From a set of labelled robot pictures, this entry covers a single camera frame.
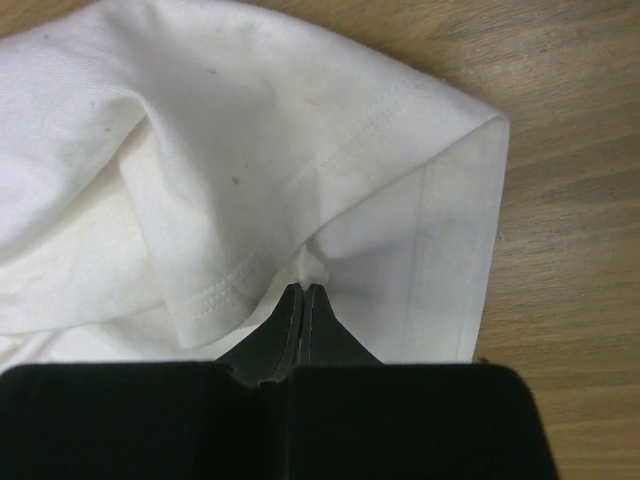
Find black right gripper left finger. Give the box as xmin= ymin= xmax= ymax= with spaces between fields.
xmin=215 ymin=284 xmax=304 ymax=388

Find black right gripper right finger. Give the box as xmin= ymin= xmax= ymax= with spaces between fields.
xmin=295 ymin=284 xmax=382 ymax=370

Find white t shirt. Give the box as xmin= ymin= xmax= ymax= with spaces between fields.
xmin=1 ymin=1 xmax=509 ymax=369

